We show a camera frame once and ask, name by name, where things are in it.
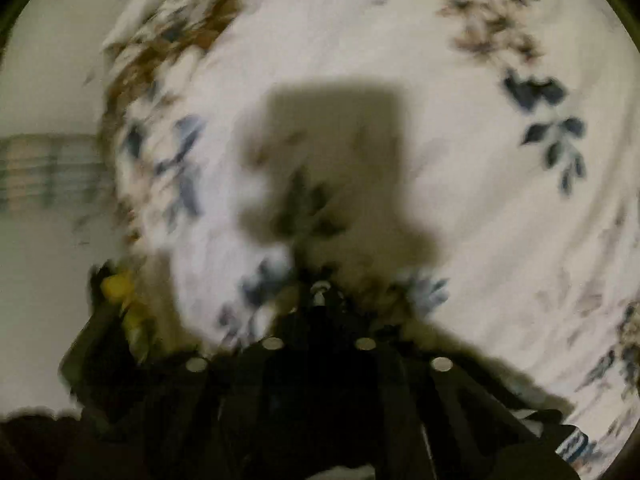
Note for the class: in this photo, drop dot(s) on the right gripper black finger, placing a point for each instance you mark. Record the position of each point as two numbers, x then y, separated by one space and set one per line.
235 414
396 411

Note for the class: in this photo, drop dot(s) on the floral bed sheet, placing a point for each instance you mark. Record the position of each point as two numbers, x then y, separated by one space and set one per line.
467 170

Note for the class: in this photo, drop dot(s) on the striped folded cloth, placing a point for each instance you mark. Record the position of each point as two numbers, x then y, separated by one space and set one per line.
44 171

